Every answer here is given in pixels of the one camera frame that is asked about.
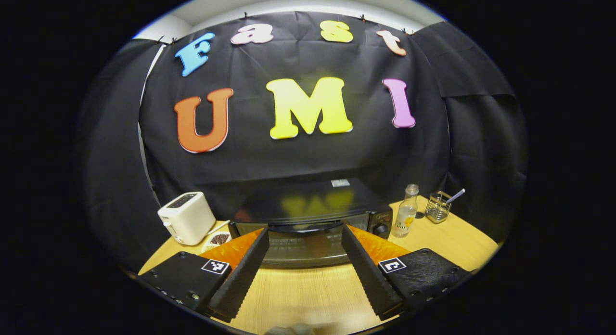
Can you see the white toaster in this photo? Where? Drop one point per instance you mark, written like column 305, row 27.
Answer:
column 185, row 219

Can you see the black electric oven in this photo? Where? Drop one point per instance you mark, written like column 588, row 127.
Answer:
column 308, row 205

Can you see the small white dish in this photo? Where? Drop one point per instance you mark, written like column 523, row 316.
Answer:
column 219, row 239

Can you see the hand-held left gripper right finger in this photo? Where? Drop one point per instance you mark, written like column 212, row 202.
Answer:
column 368, row 277

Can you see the black backdrop cloth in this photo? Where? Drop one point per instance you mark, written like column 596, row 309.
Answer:
column 308, row 157

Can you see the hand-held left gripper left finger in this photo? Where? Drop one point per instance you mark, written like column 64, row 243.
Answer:
column 238, row 282

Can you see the white spoon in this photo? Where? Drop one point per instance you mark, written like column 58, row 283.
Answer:
column 456, row 195

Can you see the clear glass jar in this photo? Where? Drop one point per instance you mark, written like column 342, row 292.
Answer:
column 437, row 211

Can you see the clear glass bottle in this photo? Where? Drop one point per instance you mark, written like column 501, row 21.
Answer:
column 404, row 219

